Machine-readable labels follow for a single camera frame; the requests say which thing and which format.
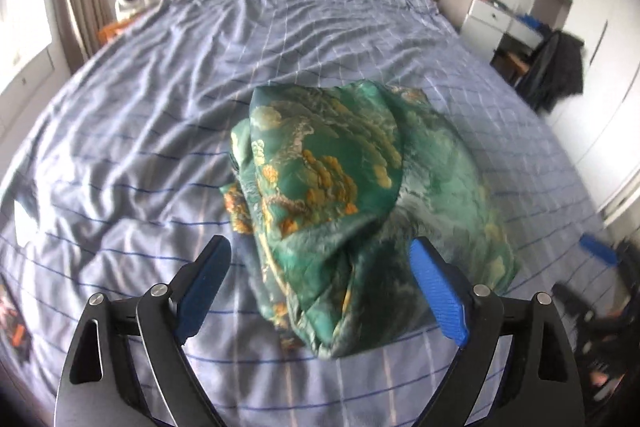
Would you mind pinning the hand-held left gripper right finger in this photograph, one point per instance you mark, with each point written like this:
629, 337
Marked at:
440, 292

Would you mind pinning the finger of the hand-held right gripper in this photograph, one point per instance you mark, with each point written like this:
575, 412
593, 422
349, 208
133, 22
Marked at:
600, 250
574, 302

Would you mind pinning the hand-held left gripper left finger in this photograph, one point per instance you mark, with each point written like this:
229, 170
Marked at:
202, 287

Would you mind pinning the green printed padded jacket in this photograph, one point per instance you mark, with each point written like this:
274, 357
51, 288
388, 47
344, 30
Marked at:
350, 167

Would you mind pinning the white wardrobe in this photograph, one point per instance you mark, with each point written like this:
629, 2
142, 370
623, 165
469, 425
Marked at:
610, 82

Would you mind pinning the black jacket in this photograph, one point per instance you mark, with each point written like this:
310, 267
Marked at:
557, 67

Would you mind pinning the printed cloth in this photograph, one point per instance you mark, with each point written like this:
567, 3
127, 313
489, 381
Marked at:
12, 322

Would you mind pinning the wooden chair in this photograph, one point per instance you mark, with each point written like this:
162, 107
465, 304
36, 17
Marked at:
515, 64

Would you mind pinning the blue checked duvet bed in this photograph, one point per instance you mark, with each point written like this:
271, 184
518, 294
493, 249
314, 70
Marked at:
175, 82

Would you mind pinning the blue item on desk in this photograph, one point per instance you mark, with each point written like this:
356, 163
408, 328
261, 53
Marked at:
527, 23

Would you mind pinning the white desk with drawers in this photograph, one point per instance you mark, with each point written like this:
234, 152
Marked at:
487, 17

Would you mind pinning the white low cabinet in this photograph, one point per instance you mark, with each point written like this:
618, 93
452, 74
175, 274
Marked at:
25, 87

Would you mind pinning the wooden nightstand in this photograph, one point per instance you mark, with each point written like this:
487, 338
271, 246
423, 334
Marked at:
112, 32

